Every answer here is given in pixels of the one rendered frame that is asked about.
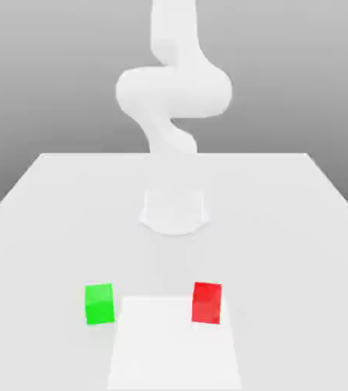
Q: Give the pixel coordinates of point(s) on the small red cube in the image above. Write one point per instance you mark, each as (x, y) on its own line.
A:
(207, 302)

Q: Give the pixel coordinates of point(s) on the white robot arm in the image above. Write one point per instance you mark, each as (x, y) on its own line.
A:
(174, 91)

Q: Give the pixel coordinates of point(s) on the small green cube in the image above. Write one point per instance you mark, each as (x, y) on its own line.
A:
(99, 304)

